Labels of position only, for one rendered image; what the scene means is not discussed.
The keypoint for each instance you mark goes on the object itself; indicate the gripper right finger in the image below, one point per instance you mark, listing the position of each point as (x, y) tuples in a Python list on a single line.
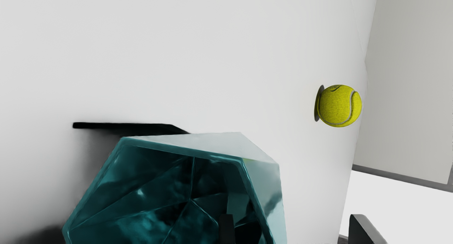
[(361, 233)]

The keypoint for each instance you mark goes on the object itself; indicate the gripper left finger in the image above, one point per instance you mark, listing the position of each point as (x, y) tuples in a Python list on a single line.
[(226, 231)]

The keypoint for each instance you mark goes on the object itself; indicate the yellow tennis ball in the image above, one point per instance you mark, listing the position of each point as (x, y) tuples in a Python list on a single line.
[(339, 106)]

